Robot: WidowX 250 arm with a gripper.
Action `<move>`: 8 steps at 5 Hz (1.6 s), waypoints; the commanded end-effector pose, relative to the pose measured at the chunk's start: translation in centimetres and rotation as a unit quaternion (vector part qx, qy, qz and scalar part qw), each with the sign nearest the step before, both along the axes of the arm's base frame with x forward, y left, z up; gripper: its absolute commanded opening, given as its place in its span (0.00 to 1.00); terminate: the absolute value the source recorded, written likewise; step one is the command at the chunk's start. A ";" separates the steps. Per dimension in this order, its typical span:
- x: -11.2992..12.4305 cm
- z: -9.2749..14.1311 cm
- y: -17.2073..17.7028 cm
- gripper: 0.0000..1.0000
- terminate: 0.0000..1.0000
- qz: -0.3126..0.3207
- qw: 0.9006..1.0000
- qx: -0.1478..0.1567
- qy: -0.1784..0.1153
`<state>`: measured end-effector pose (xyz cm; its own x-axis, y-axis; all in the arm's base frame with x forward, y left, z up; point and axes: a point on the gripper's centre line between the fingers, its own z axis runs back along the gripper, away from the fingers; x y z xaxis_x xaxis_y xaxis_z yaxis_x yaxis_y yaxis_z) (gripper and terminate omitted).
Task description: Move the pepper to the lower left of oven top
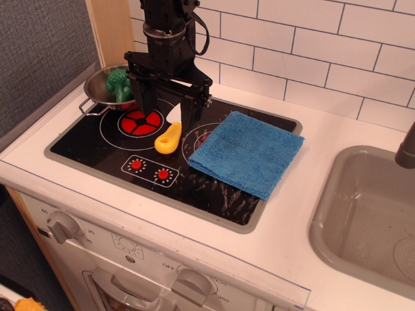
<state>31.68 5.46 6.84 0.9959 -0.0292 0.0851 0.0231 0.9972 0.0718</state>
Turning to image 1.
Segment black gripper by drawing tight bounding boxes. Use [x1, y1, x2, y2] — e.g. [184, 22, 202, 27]
[124, 29, 212, 132]

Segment green toy broccoli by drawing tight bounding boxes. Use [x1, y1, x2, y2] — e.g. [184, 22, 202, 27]
[105, 69, 132, 103]

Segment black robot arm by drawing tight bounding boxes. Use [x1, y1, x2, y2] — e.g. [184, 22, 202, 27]
[124, 1, 213, 131]

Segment small steel pan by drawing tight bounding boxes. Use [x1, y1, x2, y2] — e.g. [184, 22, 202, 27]
[79, 64, 137, 116]

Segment black toy stovetop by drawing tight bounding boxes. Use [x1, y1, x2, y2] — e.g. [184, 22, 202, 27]
[45, 91, 302, 233]

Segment left red stove knob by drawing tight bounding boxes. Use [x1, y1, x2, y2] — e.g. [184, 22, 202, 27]
[130, 159, 143, 170]

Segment red stove knob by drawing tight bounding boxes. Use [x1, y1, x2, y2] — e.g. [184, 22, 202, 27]
[157, 169, 170, 181]
[130, 159, 143, 170]

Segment right red stove knob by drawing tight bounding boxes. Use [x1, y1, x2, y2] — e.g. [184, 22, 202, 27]
[157, 169, 170, 181]

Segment blue folded cloth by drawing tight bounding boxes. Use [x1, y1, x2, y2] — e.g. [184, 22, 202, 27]
[189, 111, 304, 200]

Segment light wooden side panel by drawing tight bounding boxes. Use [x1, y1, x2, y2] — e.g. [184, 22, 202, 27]
[85, 0, 135, 67]

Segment left grey oven knob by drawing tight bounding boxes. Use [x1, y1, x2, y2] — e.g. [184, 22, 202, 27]
[47, 211, 80, 244]

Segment grey oven knob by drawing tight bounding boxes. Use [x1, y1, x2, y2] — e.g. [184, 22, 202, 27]
[47, 211, 80, 244]
[171, 269, 213, 307]

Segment right grey oven knob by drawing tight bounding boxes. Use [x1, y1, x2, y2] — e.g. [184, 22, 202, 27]
[171, 269, 213, 307]

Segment grey sink basin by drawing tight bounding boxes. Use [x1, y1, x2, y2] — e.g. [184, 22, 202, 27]
[309, 146, 414, 299]

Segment grey faucet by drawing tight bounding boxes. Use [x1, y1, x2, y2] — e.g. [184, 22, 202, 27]
[395, 122, 415, 169]

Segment orange plush object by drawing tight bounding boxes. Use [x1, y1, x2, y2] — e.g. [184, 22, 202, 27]
[14, 297, 46, 311]

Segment yellow handled toy knife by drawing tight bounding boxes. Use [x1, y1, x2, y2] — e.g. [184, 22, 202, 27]
[154, 104, 182, 155]

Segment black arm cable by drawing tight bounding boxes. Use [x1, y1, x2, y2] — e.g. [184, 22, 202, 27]
[186, 11, 211, 56]

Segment grey oven door handle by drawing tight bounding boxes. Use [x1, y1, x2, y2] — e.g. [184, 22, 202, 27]
[89, 268, 178, 310]

